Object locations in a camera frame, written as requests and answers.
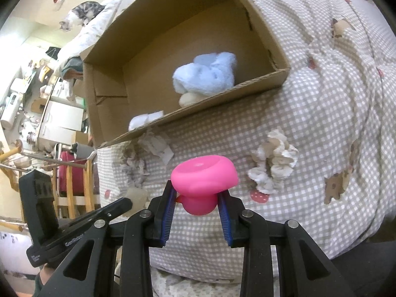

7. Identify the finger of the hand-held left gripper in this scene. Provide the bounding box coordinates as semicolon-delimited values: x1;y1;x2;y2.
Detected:
57;197;133;242

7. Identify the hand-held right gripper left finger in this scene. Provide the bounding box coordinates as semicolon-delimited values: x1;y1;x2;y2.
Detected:
36;179;177;297

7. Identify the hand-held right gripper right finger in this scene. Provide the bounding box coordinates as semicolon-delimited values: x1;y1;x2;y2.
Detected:
217;189;354;297

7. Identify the pink squishy mushroom toy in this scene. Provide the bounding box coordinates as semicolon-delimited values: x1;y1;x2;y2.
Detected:
170;157;239;216

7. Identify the white fluffy cloth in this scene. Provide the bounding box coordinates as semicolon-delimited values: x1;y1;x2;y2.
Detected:
128;110;164;132

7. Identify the light blue plush toy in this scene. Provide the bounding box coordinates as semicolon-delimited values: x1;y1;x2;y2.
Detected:
172;52;237;94

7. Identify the cardboard box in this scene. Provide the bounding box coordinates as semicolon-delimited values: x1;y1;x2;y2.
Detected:
80;0;292;149

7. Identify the wooden chair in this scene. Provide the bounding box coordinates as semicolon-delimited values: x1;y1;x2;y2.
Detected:
0;142;96;232

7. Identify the grey scrunchie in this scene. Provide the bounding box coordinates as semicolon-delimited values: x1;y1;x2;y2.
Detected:
119;141;149;189

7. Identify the white paper tag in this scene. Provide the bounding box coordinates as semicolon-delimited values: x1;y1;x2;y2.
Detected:
139;131;174;165

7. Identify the cream scrunchie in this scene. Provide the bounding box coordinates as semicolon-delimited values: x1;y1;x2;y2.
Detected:
247;129;299;195

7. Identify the white cabinet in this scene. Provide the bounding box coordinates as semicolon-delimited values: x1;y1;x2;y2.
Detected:
36;94;87;152

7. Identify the checkered printed blanket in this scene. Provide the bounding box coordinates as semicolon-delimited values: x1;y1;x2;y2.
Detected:
93;0;394;282

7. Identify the white floral pillow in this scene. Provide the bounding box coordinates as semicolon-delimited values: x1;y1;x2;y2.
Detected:
56;0;124;69

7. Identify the grey and white cat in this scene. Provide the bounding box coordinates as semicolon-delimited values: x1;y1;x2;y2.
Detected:
59;1;106;33

